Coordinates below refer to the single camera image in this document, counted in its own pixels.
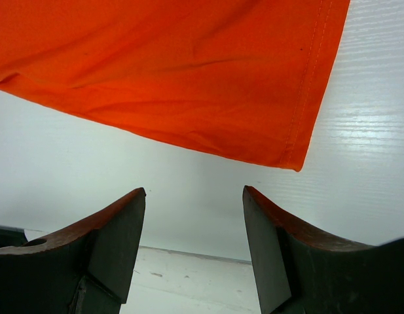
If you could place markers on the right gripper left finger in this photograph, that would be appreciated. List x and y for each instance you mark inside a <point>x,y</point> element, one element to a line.
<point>85,267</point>

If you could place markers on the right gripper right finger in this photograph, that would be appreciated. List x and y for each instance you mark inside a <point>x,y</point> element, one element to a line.
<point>299,268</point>

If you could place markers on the orange t shirt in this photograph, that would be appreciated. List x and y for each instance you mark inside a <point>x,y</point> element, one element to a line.
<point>243,80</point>

